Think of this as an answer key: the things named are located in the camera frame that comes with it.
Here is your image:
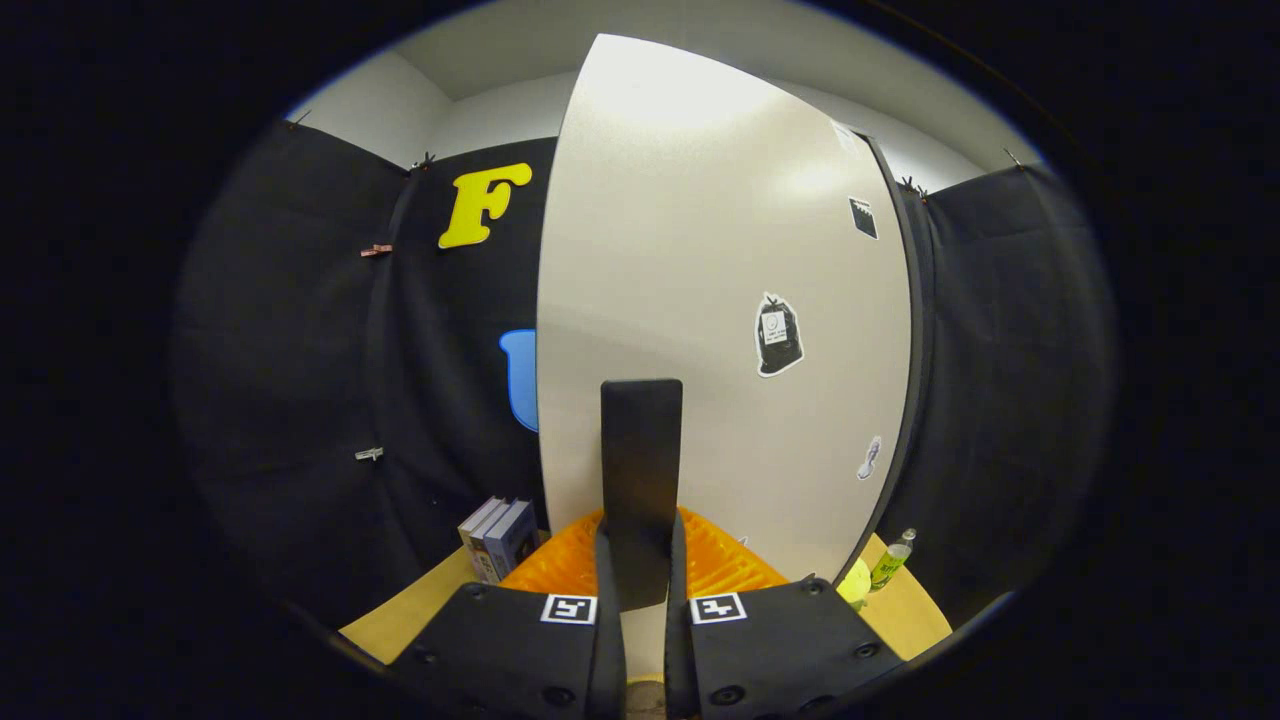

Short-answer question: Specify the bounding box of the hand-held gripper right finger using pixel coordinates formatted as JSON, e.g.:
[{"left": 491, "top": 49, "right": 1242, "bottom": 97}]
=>
[{"left": 665, "top": 508, "right": 906, "bottom": 720}]

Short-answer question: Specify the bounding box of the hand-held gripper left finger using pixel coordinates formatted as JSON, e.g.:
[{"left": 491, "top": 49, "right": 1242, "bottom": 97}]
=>
[{"left": 385, "top": 508, "right": 629, "bottom": 720}]

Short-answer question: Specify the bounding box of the black door handle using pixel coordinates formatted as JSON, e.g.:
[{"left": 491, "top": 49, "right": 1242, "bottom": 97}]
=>
[{"left": 600, "top": 378, "right": 685, "bottom": 613}]

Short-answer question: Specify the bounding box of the yellow plush toy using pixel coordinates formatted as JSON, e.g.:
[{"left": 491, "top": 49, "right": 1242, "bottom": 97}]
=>
[{"left": 835, "top": 557, "right": 874, "bottom": 612}]

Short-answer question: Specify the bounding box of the white book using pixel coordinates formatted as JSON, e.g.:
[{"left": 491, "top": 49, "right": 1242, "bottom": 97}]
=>
[{"left": 468, "top": 498, "right": 513, "bottom": 584}]

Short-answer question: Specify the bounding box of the green drink bottle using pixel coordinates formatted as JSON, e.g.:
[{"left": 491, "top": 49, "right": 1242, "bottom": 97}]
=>
[{"left": 868, "top": 528, "right": 917, "bottom": 593}]

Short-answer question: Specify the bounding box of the black backdrop cloth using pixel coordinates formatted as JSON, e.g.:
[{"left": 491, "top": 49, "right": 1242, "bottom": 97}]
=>
[{"left": 170, "top": 118, "right": 1117, "bottom": 633}]

